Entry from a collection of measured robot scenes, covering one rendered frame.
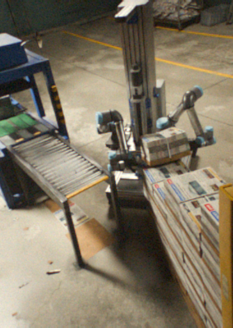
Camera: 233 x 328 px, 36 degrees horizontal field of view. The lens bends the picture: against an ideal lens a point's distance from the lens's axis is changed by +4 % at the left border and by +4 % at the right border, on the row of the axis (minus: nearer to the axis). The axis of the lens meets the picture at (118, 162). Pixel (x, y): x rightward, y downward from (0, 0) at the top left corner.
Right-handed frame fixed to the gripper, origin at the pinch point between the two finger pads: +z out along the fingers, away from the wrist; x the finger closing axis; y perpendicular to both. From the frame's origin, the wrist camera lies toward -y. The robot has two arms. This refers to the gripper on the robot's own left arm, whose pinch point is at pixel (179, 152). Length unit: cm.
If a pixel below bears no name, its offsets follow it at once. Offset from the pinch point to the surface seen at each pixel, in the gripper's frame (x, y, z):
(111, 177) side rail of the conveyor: 5, -4, 70
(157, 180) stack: 32.2, -10.6, 35.3
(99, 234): -36, -74, 92
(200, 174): 75, -1, 14
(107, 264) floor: 1, -87, 94
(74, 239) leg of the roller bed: 5, -52, 118
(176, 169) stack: 24.7, -8.0, 14.8
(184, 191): 88, -5, 33
